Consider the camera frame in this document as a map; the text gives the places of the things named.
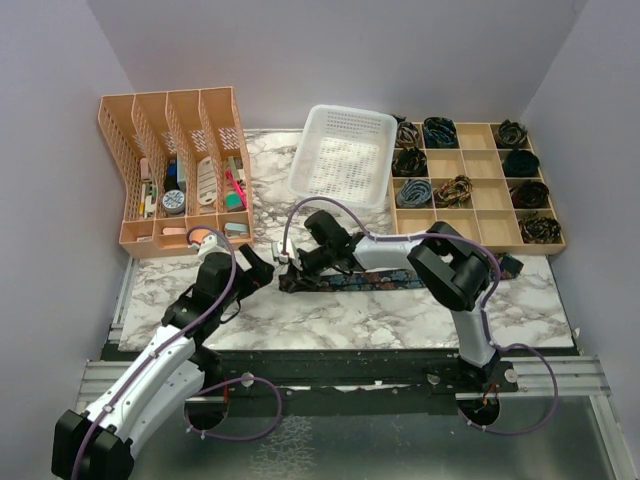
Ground wooden compartment tray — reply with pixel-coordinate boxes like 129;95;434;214
389;120;566;255

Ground rolled teal dark tie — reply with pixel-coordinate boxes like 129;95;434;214
423;117;458;149

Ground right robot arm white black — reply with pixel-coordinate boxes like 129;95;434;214
273;210;500;391

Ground black metal base rail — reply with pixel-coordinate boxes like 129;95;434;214
99;344;584;417

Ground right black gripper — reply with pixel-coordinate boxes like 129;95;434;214
286;246;335;295

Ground rolled black gold tie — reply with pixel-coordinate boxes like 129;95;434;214
518;213;562;245

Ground rolled gold paisley tie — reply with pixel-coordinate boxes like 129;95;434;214
433;175;473;208

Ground rolled blue grey tie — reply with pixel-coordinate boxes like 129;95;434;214
395;178;432;209

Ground rolled dark olive tie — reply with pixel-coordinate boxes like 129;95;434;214
391;147;428;177

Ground teal eraser block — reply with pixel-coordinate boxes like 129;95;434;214
225;193;245;212

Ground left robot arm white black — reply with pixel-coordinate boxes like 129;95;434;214
51;245;274;479

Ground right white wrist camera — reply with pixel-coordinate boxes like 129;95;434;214
271;239;302;270

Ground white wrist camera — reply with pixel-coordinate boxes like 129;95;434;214
188;229;227;261
271;239;302;270

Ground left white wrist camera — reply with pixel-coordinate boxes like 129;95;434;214
188;229;227;261

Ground round blue patterned tin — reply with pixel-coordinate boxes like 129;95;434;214
162;189;186;215

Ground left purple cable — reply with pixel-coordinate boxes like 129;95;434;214
69;225;284;480

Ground white perforated card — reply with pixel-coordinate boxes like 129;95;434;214
196;156;217;206

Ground rolled striped brown tie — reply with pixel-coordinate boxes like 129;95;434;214
395;120;422;148

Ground navy floral tie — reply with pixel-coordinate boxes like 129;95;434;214
277;252;524;294

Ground rolled dark red tie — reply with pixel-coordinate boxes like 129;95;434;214
510;180;549;209

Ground peach file organizer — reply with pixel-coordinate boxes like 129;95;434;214
98;86;255;259

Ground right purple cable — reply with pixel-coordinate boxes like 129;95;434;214
282;196;560;435

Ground purple cable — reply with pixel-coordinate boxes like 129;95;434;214
282;196;560;435
69;225;284;480

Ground white plastic basket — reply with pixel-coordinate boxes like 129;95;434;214
287;105;398;212

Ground aluminium frame rail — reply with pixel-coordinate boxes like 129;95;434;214
79;353;614;401

